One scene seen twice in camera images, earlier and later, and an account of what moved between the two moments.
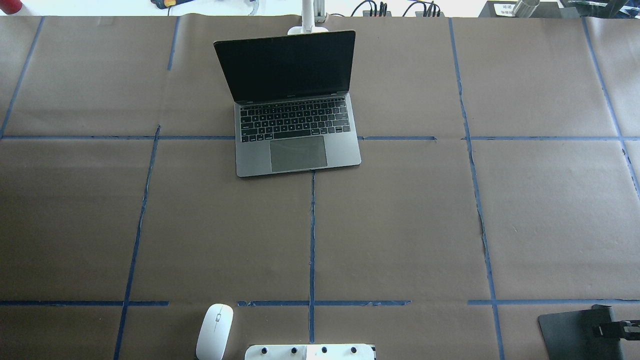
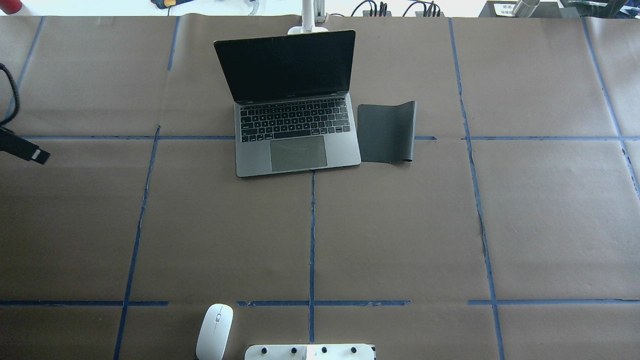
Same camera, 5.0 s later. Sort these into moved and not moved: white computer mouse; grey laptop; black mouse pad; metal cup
Moved: black mouse pad
Not moved: grey laptop; white computer mouse; metal cup
